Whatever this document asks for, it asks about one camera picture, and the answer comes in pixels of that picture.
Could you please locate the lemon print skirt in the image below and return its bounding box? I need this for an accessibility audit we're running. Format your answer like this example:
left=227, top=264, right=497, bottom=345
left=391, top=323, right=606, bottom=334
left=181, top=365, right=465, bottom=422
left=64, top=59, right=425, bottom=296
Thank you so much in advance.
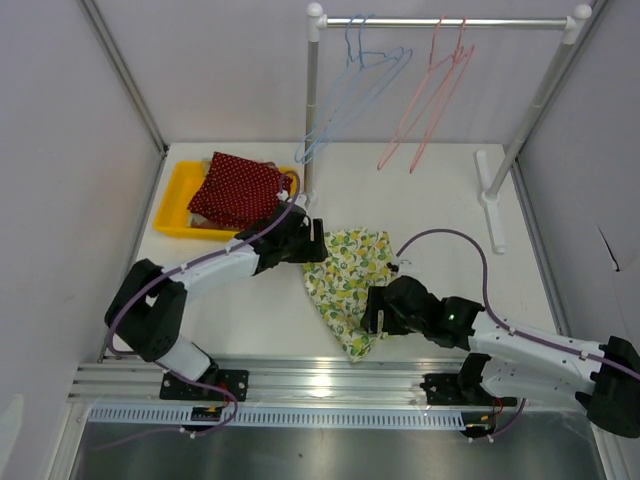
left=302, top=228, right=395, bottom=362

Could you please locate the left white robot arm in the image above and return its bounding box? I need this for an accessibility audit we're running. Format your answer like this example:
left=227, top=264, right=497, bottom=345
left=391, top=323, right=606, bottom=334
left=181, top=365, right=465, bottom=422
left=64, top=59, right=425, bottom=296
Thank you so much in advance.
left=105, top=203, right=328, bottom=402

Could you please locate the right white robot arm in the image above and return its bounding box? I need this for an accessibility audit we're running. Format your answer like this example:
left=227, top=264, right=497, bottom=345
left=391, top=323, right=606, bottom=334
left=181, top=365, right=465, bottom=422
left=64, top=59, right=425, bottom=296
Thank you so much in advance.
left=361, top=276, right=639, bottom=439

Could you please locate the red polka dot cloth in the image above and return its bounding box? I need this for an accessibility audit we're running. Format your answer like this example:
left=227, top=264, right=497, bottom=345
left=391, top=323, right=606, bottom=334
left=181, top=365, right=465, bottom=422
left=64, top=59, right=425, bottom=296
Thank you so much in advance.
left=187, top=152, right=294, bottom=231

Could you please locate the yellow plastic tray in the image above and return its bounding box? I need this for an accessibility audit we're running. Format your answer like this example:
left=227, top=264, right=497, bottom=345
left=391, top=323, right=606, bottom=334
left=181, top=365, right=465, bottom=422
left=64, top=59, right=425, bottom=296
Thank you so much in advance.
left=153, top=161, right=299, bottom=242

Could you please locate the silver clothes rack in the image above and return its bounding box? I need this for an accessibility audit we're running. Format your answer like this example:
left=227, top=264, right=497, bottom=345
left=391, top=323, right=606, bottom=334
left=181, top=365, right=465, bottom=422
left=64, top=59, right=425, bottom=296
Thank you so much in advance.
left=294, top=2, right=592, bottom=254

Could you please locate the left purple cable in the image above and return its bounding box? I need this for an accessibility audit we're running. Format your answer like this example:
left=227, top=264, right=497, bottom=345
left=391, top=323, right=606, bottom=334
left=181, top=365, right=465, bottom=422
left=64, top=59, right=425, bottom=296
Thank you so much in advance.
left=103, top=170, right=302, bottom=441

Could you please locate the purple cable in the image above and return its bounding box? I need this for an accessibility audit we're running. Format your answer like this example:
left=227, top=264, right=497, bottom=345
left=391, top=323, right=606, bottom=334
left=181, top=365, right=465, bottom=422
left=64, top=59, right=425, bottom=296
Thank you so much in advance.
left=103, top=170, right=302, bottom=441
left=394, top=228, right=640, bottom=441

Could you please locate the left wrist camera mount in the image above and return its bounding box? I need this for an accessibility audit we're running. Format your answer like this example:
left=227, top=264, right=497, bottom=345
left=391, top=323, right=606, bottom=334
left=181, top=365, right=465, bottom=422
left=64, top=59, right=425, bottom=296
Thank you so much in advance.
left=276, top=190, right=307, bottom=212

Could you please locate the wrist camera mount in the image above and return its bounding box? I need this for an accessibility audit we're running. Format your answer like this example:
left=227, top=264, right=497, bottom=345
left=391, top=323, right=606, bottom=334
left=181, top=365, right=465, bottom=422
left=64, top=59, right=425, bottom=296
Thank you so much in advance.
left=388, top=256, right=414, bottom=276
left=276, top=190, right=307, bottom=212

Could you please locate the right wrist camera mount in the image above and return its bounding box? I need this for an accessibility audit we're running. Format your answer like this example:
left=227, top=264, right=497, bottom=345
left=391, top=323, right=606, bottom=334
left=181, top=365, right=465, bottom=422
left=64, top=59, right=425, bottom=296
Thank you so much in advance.
left=388, top=256, right=414, bottom=276

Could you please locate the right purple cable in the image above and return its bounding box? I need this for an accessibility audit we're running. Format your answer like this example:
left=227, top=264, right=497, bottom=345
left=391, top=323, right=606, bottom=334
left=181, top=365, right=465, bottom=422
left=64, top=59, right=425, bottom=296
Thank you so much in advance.
left=394, top=228, right=640, bottom=441

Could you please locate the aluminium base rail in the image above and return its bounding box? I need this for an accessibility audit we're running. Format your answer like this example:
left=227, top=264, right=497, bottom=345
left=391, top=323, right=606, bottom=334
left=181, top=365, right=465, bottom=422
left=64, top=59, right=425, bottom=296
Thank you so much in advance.
left=67, top=353, right=611, bottom=431

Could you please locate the blue wire hanger front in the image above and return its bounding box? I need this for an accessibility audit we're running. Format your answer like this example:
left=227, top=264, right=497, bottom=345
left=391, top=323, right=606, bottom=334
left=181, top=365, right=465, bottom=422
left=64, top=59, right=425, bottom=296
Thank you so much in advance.
left=294, top=13, right=414, bottom=164

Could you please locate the blue wire hanger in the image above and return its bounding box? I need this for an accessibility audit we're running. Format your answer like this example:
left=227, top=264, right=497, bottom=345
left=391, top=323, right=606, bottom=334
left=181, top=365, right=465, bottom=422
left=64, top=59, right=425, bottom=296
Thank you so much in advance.
left=294, top=13, right=414, bottom=164
left=297, top=13, right=409, bottom=164

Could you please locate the blue wire hanger back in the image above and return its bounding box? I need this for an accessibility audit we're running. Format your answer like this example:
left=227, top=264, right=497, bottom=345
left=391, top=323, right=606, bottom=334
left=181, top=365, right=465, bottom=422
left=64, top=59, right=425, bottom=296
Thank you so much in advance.
left=297, top=13, right=409, bottom=164

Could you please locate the pink wire hanger left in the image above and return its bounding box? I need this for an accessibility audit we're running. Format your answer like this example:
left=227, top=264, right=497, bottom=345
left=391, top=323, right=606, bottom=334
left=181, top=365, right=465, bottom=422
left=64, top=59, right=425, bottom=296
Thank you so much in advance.
left=376, top=32, right=457, bottom=171

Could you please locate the pink wire hanger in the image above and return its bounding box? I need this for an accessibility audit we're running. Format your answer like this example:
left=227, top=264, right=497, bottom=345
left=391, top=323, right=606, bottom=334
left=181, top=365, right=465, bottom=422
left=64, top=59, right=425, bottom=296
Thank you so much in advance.
left=409, top=16, right=475, bottom=174
left=376, top=32, right=457, bottom=171

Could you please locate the pink wire hanger right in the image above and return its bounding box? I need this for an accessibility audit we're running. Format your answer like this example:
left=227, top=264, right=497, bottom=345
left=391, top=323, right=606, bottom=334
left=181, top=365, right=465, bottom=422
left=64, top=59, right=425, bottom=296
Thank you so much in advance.
left=409, top=16, right=475, bottom=174

